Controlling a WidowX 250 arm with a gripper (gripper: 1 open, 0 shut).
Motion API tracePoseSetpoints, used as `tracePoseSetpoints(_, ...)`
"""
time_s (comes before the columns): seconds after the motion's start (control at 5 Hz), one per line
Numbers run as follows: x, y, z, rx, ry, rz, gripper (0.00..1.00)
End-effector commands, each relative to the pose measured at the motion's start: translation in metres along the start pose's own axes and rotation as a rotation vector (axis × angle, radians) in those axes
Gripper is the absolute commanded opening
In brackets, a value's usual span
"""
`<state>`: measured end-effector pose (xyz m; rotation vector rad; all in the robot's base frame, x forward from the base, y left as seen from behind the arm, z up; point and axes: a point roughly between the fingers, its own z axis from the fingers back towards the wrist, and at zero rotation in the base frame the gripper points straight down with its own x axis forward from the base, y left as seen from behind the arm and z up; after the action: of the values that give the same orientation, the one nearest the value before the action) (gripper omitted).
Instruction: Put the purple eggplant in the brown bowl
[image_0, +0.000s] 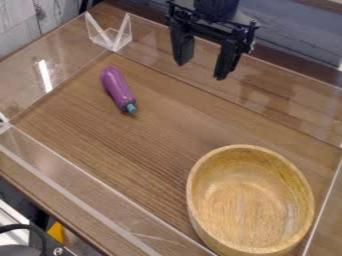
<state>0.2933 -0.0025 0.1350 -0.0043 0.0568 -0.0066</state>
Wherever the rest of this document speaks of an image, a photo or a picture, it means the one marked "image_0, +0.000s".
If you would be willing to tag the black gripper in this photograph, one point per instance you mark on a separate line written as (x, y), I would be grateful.
(216, 20)

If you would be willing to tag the purple toy eggplant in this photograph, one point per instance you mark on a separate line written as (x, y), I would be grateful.
(118, 89)

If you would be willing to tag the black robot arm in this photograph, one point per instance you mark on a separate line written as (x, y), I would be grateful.
(217, 21)

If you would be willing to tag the clear acrylic tray wall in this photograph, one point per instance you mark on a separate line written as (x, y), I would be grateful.
(96, 211)

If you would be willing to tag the yellow black device base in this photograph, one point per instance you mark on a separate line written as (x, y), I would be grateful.
(55, 248)

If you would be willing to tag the brown wooden bowl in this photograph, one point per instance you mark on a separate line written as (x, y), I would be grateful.
(250, 201)

